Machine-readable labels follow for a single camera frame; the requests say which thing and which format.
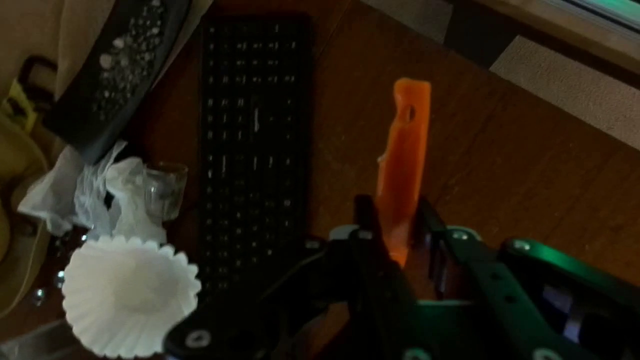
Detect small clear glass cup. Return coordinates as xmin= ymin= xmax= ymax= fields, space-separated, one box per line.
xmin=141 ymin=161 xmax=189 ymax=221

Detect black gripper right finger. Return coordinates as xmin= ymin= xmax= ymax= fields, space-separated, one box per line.
xmin=415 ymin=198 xmax=640 ymax=360

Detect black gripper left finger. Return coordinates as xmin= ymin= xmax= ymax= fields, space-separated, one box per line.
xmin=162 ymin=191 xmax=422 ymax=360

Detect crumpled clear plastic bag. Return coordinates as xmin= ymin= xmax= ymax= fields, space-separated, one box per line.
xmin=16 ymin=137 xmax=168 ymax=246

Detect white paper coffee filters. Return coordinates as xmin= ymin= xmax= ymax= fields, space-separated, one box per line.
xmin=60 ymin=235 xmax=202 ymax=360

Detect tan rounded basket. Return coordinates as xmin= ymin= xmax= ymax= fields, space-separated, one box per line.
xmin=0 ymin=98 xmax=52 ymax=317

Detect black computer keyboard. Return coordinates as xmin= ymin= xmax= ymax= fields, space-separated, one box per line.
xmin=197 ymin=9 xmax=316 ymax=298

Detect fish slice orange handle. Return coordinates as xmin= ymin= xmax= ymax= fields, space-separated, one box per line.
xmin=373 ymin=75 xmax=433 ymax=269

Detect black glittery tray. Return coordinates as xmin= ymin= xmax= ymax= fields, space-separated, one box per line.
xmin=42 ymin=0 xmax=193 ymax=166

